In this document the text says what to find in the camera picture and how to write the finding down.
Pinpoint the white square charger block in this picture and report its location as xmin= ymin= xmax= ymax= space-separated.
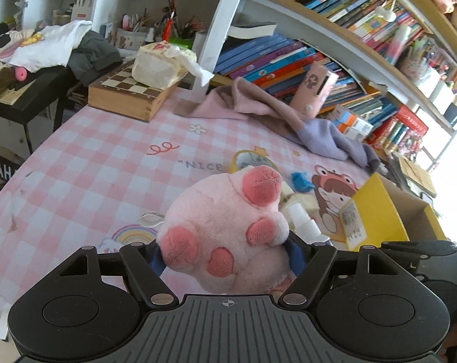
xmin=282 ymin=201 xmax=329 ymax=244

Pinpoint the blue plastic bag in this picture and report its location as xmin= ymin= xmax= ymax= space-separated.
xmin=291 ymin=172 xmax=315 ymax=193

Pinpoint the pink plush pig toy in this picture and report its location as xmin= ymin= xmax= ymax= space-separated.
xmin=156 ymin=165 xmax=294 ymax=294

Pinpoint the yellow cardboard box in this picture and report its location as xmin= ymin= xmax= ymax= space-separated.
xmin=339 ymin=173 xmax=446 ymax=251

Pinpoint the yellow tape roll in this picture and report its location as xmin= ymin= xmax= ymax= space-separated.
xmin=227 ymin=150 xmax=278 ymax=174

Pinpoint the pink checked tablecloth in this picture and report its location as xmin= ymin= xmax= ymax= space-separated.
xmin=0 ymin=89 xmax=369 ymax=306

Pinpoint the orange white box lower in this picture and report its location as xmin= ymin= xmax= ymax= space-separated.
xmin=336 ymin=124 xmax=367 ymax=142

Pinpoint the orange white box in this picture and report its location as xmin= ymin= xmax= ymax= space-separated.
xmin=331 ymin=105 xmax=373 ymax=135
xmin=336 ymin=124 xmax=367 ymax=142

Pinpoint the brown envelope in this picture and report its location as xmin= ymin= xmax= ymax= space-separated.
xmin=397 ymin=154 xmax=437 ymax=198

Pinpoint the orange white box upper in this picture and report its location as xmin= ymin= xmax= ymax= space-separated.
xmin=331 ymin=105 xmax=373 ymax=135

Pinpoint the pink purple cloth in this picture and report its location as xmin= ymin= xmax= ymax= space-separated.
xmin=173 ymin=78 xmax=380 ymax=172

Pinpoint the pink cylindrical device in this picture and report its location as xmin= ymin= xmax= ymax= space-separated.
xmin=289 ymin=62 xmax=338 ymax=118

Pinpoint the red dictionary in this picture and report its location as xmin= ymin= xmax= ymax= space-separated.
xmin=365 ymin=106 xmax=429 ymax=156

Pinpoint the white tissue pack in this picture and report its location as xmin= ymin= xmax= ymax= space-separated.
xmin=131 ymin=41 xmax=214 ymax=90

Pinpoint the row of blue books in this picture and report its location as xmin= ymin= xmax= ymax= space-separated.
xmin=215 ymin=34 xmax=326 ymax=83

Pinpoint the white clothes pile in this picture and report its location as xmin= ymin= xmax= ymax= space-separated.
xmin=0 ymin=20 xmax=123 ymax=85

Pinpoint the white bookshelf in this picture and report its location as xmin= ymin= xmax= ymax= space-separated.
xmin=0 ymin=0 xmax=457 ymax=137

